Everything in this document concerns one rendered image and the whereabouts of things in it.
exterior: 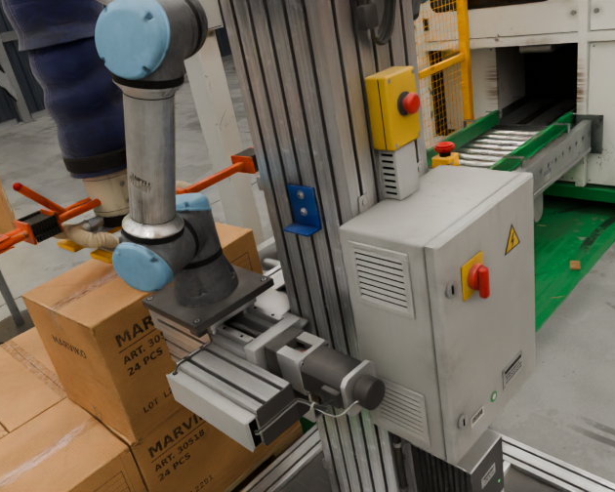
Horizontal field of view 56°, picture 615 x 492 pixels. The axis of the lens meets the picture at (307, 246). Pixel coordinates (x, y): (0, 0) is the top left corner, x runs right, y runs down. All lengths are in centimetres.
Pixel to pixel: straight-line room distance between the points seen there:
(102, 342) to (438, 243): 98
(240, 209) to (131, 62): 236
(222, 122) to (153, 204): 209
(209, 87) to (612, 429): 234
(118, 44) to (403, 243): 54
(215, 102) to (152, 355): 172
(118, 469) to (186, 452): 23
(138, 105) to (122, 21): 13
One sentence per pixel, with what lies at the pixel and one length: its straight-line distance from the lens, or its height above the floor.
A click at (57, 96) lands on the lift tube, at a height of 148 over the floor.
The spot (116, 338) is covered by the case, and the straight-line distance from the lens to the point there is 163.
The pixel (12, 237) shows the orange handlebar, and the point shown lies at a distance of 162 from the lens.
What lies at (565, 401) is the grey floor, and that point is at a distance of 250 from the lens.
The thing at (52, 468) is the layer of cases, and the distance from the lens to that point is 187.
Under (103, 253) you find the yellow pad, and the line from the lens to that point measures 165.
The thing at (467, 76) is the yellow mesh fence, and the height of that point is 86.
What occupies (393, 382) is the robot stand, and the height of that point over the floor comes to 91.
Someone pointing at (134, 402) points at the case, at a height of 67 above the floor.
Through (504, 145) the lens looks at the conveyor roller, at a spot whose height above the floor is 55.
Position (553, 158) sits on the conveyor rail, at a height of 54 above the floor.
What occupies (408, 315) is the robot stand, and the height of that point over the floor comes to 109.
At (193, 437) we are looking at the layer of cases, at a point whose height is 42.
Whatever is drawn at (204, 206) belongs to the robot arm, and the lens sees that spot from 124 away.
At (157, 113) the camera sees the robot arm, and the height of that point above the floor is 148.
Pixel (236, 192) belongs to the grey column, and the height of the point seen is 62.
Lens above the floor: 165
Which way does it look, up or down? 25 degrees down
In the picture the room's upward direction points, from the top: 11 degrees counter-clockwise
